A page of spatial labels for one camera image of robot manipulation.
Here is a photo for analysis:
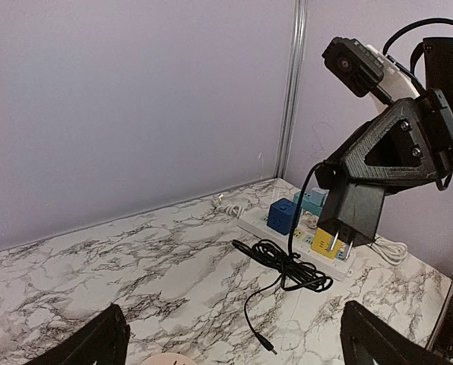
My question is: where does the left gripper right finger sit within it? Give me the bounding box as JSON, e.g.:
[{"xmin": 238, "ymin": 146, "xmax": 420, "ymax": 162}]
[{"xmin": 341, "ymin": 300, "xmax": 449, "ymax": 365}]

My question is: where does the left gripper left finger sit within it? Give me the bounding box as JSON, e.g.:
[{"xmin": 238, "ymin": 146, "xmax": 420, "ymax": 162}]
[{"xmin": 27, "ymin": 304, "xmax": 130, "ymax": 365}]

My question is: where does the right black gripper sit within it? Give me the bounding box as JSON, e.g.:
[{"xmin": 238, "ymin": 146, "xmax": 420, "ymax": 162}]
[{"xmin": 315, "ymin": 88, "xmax": 453, "ymax": 194}]

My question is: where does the pink round socket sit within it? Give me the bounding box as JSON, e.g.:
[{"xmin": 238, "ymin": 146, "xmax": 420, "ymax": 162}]
[{"xmin": 141, "ymin": 353, "xmax": 197, "ymax": 365}]

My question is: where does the black power adapter with cable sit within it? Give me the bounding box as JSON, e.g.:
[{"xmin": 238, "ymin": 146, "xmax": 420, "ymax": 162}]
[{"xmin": 232, "ymin": 161, "xmax": 386, "ymax": 355}]

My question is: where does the light blue usb charger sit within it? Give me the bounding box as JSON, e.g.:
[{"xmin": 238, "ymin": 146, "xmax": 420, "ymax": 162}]
[{"xmin": 309, "ymin": 187, "xmax": 328, "ymax": 207}]

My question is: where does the yellow cube socket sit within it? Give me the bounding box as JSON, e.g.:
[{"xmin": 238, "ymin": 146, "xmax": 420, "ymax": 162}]
[{"xmin": 311, "ymin": 228, "xmax": 344, "ymax": 259}]

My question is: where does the blue cube socket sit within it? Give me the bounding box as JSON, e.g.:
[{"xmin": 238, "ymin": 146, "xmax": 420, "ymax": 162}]
[{"xmin": 267, "ymin": 198, "xmax": 296, "ymax": 235}]

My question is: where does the white multicolour power strip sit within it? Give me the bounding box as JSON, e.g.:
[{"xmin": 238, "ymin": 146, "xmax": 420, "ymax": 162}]
[{"xmin": 213, "ymin": 193, "xmax": 356, "ymax": 282}]

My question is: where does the teal power strip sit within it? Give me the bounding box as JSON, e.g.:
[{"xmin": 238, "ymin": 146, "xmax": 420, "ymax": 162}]
[{"xmin": 301, "ymin": 191, "xmax": 408, "ymax": 266}]

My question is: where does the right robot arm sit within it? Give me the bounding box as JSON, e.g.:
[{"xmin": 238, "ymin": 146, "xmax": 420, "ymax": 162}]
[{"xmin": 315, "ymin": 36, "xmax": 453, "ymax": 195}]

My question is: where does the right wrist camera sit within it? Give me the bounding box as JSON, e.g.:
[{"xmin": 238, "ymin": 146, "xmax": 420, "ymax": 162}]
[{"xmin": 322, "ymin": 36, "xmax": 420, "ymax": 110}]

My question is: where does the right aluminium frame post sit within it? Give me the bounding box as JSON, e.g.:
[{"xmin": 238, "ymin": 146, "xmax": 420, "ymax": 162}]
[{"xmin": 274, "ymin": 0, "xmax": 309, "ymax": 178}]

